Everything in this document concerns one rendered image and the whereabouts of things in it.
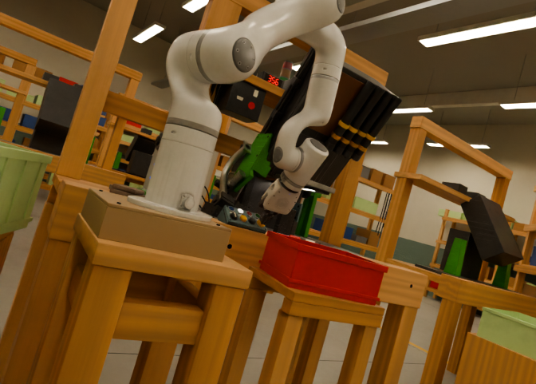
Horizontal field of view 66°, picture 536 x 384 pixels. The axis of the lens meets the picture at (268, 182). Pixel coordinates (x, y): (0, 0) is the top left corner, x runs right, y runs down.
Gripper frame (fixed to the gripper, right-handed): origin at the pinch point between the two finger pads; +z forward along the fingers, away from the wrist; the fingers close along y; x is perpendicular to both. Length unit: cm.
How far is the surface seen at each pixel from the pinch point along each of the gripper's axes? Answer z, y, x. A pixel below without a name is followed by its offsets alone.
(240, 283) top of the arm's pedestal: -15, -28, -44
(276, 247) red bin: -3.7, -3.3, -17.8
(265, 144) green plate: -9.0, 4.0, 33.7
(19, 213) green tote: -1, -69, -23
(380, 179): 169, 498, 445
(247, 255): 10.6, -2.8, -8.2
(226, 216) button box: 3.6, -12.9, -0.2
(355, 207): 222, 449, 400
